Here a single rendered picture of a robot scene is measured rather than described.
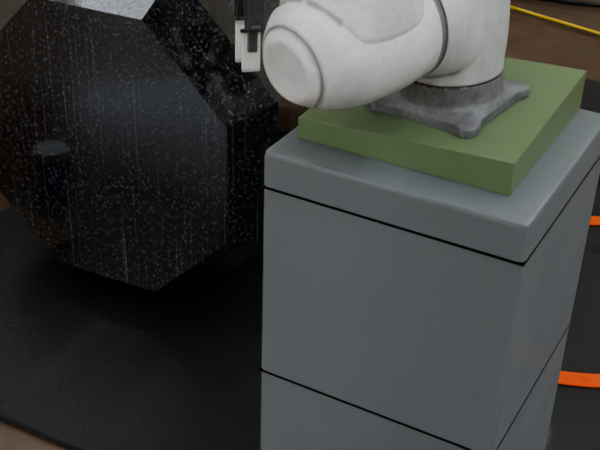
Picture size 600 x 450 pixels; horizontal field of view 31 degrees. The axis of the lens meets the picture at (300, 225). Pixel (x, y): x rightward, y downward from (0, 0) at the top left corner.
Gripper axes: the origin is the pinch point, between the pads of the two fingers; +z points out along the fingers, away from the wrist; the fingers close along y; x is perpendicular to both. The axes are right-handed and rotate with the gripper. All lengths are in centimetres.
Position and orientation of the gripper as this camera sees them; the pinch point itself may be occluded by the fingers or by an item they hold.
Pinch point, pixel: (247, 47)
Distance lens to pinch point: 178.4
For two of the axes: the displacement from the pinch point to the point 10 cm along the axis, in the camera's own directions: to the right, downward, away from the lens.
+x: -9.7, 0.8, -2.4
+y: -2.5, -4.4, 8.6
